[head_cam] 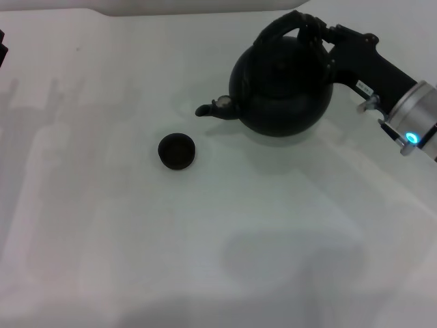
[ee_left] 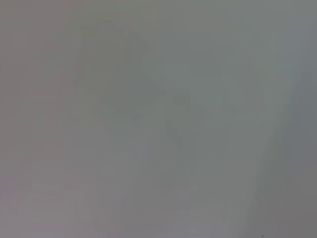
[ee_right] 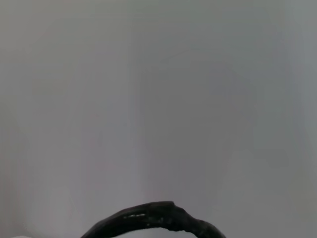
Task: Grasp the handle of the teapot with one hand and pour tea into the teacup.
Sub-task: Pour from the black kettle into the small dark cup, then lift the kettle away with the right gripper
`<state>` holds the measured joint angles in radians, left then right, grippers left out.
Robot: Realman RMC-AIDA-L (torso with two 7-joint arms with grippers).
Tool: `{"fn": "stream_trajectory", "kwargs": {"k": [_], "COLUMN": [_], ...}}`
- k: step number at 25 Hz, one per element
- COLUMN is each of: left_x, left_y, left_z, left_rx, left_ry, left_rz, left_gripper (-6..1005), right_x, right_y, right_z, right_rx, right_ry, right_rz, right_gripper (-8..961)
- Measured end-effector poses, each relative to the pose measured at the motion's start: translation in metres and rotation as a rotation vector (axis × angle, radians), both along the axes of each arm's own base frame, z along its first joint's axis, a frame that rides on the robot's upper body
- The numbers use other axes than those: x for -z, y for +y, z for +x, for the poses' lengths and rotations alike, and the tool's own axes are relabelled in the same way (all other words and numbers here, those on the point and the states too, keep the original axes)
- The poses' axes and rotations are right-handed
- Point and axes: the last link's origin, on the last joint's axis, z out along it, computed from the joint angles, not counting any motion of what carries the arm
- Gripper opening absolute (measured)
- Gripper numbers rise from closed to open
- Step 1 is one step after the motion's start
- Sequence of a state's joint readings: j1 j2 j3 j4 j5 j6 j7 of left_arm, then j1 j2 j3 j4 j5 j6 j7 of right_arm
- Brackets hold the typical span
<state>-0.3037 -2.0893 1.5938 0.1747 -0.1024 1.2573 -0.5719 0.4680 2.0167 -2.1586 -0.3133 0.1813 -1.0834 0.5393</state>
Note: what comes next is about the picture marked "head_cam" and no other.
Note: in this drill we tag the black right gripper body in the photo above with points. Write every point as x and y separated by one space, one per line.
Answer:
362 61

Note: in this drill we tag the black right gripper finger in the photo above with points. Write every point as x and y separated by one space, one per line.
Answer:
324 48
322 29

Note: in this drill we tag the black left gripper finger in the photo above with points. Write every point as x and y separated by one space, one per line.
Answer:
2 48

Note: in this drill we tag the black round teapot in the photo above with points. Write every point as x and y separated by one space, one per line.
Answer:
280 95

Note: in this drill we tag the dark brown teacup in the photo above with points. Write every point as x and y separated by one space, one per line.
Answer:
177 152

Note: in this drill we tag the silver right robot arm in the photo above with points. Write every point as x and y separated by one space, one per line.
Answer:
420 112

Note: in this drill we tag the silver right wrist plug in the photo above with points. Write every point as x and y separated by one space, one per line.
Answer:
368 103

